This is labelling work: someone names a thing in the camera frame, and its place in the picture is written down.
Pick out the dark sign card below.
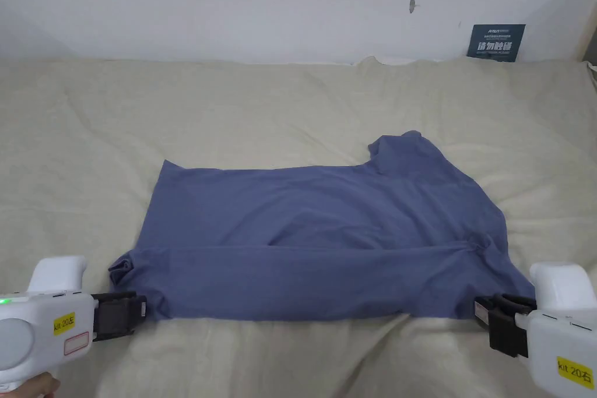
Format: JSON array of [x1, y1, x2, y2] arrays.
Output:
[[466, 23, 527, 64]]

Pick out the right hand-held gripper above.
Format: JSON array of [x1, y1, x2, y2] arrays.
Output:
[[473, 261, 597, 392]]

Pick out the blue shirt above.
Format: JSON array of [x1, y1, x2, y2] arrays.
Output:
[[108, 129, 535, 323]]

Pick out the person's left hand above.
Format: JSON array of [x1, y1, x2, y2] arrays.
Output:
[[13, 371, 62, 398]]

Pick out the bed with beige sheet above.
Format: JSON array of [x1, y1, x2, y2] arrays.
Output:
[[0, 55, 597, 398]]

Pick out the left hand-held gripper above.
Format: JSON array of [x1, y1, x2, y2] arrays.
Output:
[[0, 255, 148, 392]]

